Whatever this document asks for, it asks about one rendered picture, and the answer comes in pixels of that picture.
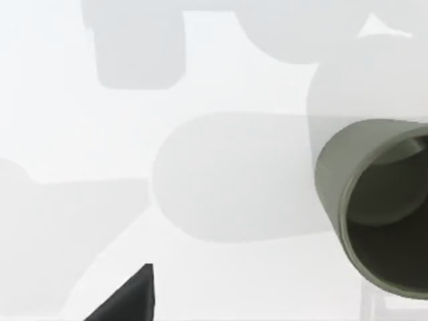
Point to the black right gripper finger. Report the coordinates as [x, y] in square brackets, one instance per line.
[133, 297]

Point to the grey-green cup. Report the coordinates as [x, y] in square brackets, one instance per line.
[337, 167]

